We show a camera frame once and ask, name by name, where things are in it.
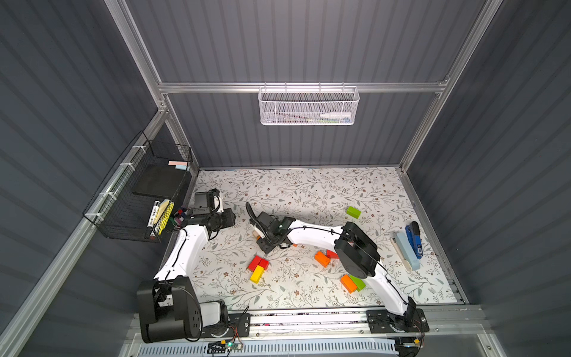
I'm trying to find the red small block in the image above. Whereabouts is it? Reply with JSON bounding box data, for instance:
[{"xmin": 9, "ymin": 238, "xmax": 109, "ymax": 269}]
[{"xmin": 259, "ymin": 259, "xmax": 269, "ymax": 270}]

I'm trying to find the red long block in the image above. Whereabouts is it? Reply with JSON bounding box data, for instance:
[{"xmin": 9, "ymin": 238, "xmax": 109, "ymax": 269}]
[{"xmin": 248, "ymin": 255, "xmax": 262, "ymax": 272}]

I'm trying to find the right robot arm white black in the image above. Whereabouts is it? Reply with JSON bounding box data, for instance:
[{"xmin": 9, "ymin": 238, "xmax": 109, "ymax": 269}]
[{"xmin": 247, "ymin": 206, "xmax": 416, "ymax": 320}]

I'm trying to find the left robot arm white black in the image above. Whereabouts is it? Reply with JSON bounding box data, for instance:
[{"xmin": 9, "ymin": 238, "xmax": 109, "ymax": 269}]
[{"xmin": 137, "ymin": 189, "xmax": 236, "ymax": 344}]

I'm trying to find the pink pen cup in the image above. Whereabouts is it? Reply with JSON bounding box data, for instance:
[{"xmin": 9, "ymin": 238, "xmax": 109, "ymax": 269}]
[{"xmin": 171, "ymin": 208, "xmax": 187, "ymax": 228}]

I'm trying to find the yellow block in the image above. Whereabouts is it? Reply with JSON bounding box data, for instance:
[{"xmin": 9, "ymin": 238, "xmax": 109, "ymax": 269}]
[{"xmin": 250, "ymin": 266, "xmax": 265, "ymax": 284}]

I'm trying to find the yellow highlighter pack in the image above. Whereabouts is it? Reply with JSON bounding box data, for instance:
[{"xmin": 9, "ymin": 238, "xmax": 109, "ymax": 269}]
[{"xmin": 153, "ymin": 199, "xmax": 174, "ymax": 237}]

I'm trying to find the black notebook in basket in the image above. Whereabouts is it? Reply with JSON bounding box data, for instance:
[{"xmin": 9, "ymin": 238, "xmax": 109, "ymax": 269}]
[{"xmin": 132, "ymin": 165, "xmax": 189, "ymax": 199}]

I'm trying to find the orange block centre low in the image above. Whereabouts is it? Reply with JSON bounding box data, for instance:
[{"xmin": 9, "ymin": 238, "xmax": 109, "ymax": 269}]
[{"xmin": 314, "ymin": 251, "xmax": 331, "ymax": 268}]

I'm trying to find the red block centre low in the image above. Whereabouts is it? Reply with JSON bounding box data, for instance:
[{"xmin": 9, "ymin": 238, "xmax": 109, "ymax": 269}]
[{"xmin": 326, "ymin": 250, "xmax": 339, "ymax": 260}]

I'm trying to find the green block far right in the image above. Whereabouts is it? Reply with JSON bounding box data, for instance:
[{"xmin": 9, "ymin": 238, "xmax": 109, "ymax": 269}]
[{"xmin": 346, "ymin": 206, "xmax": 361, "ymax": 220}]

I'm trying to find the orange block bottom pair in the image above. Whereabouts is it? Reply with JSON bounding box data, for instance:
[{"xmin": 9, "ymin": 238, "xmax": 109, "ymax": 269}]
[{"xmin": 341, "ymin": 275, "xmax": 358, "ymax": 294}]

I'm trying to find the green block bottom pair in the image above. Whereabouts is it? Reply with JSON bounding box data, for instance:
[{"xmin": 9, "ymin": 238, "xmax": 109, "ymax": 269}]
[{"xmin": 349, "ymin": 275, "xmax": 366, "ymax": 292}]

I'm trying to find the small circuit board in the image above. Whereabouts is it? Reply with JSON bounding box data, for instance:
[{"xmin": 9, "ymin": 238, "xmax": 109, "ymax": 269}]
[{"xmin": 206, "ymin": 340, "xmax": 244, "ymax": 356}]

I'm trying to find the white marker in basket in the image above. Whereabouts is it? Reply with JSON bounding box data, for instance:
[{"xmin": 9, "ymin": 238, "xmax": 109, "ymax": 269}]
[{"xmin": 319, "ymin": 112, "xmax": 354, "ymax": 124}]

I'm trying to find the blue stapler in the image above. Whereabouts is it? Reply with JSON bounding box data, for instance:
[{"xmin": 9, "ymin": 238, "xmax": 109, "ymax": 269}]
[{"xmin": 405, "ymin": 221, "xmax": 424, "ymax": 260}]

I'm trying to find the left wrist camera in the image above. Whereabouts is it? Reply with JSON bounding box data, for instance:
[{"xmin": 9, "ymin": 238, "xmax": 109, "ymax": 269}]
[{"xmin": 208, "ymin": 188, "xmax": 224, "ymax": 214}]

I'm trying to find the black wire mesh basket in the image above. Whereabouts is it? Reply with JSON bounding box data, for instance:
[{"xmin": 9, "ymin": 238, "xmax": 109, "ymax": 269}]
[{"xmin": 83, "ymin": 133, "xmax": 194, "ymax": 243}]

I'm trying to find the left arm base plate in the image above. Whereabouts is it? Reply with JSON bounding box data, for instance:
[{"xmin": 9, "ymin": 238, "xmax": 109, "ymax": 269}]
[{"xmin": 201, "ymin": 312, "xmax": 251, "ymax": 339}]

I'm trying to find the white wire mesh basket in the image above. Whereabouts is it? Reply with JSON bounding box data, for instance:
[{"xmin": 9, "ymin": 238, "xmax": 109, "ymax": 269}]
[{"xmin": 258, "ymin": 85, "xmax": 360, "ymax": 126}]

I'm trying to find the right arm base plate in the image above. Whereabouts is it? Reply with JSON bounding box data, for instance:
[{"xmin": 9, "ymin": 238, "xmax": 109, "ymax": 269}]
[{"xmin": 366, "ymin": 308, "xmax": 430, "ymax": 334}]

